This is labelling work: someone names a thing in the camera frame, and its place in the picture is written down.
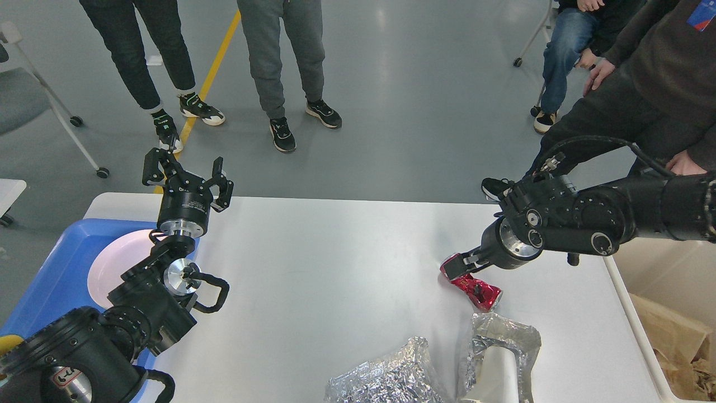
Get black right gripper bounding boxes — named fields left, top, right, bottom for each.
left=446, top=217, right=542, bottom=276

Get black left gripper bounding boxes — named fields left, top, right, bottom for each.
left=141, top=148, right=234, bottom=238

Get red foil wrapper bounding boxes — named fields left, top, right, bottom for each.
left=440, top=254, right=503, bottom=313

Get pink plate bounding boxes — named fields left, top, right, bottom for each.
left=87, top=229, right=154, bottom=309

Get brown paper bag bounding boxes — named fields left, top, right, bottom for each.
left=629, top=293, right=713, bottom=367

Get brown paper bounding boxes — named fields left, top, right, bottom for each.
left=653, top=337, right=715, bottom=401

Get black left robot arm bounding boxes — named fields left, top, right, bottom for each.
left=2, top=148, right=234, bottom=402

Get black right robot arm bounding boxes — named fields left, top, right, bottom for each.
left=441, top=135, right=715, bottom=280

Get foil bag with paper cup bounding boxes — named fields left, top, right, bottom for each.
left=457, top=313, right=541, bottom=402

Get crumpled aluminium foil bag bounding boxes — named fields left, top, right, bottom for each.
left=324, top=336, right=455, bottom=402

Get blue plastic tray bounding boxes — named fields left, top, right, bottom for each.
left=2, top=219, right=151, bottom=367

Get white side table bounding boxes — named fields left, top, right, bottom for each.
left=1, top=179, right=27, bottom=227

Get grey office chair left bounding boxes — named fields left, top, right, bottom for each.
left=1, top=21, right=110, bottom=179

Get white plastic bin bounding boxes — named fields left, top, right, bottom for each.
left=605, top=238, right=715, bottom=402

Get teal mug yellow inside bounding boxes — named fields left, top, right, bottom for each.
left=0, top=334, right=25, bottom=357

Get walking person dark clothes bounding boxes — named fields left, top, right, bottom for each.
left=481, top=0, right=716, bottom=202

